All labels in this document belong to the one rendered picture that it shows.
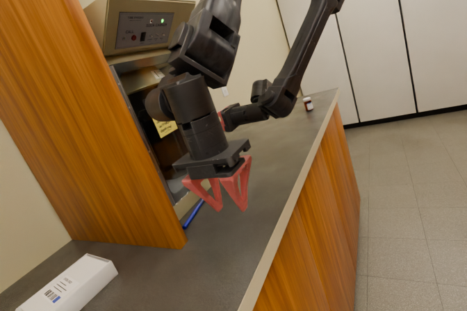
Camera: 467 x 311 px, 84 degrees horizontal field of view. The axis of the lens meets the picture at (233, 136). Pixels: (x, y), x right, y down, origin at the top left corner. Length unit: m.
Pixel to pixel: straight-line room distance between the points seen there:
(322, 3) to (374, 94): 2.86
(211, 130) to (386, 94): 3.38
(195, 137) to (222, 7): 0.19
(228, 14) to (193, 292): 0.47
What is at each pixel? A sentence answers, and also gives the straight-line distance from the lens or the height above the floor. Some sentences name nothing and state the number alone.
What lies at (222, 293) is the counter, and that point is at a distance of 0.53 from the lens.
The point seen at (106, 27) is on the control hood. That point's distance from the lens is 0.66.
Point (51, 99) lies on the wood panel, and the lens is 0.74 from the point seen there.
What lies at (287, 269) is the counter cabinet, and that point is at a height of 0.78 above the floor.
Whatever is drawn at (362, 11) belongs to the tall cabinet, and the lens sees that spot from 3.53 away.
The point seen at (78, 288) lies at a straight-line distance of 0.69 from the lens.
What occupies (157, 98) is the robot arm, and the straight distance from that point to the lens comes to 0.39.
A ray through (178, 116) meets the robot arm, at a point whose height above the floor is 1.26.
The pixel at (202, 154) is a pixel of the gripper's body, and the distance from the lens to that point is 0.35.
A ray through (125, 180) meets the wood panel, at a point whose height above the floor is 1.13.
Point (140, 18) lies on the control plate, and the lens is 0.72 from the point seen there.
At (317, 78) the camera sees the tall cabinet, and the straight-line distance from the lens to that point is 3.64.
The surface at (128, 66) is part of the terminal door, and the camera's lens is 0.73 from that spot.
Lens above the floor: 1.29
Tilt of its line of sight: 14 degrees down
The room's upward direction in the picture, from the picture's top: 20 degrees counter-clockwise
